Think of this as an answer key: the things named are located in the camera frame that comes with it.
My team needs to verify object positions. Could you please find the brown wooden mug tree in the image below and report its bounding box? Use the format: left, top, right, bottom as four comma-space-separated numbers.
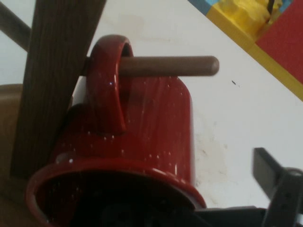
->
0, 0, 220, 227

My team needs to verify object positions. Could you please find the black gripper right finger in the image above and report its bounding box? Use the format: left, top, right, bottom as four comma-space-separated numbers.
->
252, 147, 303, 227

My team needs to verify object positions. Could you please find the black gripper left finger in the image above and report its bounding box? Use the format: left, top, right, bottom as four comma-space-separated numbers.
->
111, 201, 197, 227

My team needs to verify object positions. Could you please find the red speckled mug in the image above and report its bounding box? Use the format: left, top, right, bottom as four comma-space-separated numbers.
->
25, 34, 207, 227

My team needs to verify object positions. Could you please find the grey toy block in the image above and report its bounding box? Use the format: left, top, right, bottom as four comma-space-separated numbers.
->
189, 0, 212, 14

